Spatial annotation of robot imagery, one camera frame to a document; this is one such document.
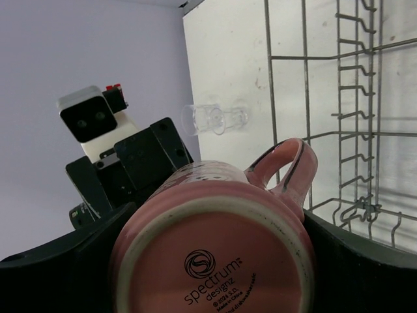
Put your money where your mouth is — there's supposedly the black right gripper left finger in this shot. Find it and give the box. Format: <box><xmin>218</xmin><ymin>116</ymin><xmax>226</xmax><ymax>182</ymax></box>
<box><xmin>1</xmin><ymin>203</ymin><xmax>137</xmax><ymax>312</ymax></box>

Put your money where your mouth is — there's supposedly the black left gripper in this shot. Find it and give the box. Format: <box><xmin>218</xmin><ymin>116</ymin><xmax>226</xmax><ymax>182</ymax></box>
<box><xmin>65</xmin><ymin>117</ymin><xmax>193</xmax><ymax>222</ymax></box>

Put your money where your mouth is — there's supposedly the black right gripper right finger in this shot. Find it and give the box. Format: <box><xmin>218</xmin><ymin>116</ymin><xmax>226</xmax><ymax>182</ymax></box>
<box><xmin>304</xmin><ymin>211</ymin><xmax>416</xmax><ymax>312</ymax></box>

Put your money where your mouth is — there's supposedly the clear glass front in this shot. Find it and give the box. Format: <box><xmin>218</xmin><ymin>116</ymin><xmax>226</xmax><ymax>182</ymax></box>
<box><xmin>181</xmin><ymin>104</ymin><xmax>225</xmax><ymax>136</ymax></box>

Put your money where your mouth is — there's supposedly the clear glass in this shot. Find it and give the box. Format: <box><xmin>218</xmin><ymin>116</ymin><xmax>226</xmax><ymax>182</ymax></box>
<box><xmin>181</xmin><ymin>104</ymin><xmax>225</xmax><ymax>136</ymax></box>
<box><xmin>223</xmin><ymin>107</ymin><xmax>249</xmax><ymax>130</ymax></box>

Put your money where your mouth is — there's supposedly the pink ceramic mug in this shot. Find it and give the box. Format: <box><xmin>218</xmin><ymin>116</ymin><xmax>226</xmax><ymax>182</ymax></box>
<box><xmin>109</xmin><ymin>138</ymin><xmax>318</xmax><ymax>312</ymax></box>

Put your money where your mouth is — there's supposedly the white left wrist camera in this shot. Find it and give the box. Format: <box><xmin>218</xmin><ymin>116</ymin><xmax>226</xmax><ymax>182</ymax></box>
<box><xmin>57</xmin><ymin>84</ymin><xmax>139</xmax><ymax>163</ymax></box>

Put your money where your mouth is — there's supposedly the grey wire dish rack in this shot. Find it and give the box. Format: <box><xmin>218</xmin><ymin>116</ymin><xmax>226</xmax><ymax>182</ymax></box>
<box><xmin>264</xmin><ymin>1</ymin><xmax>416</xmax><ymax>253</ymax></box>

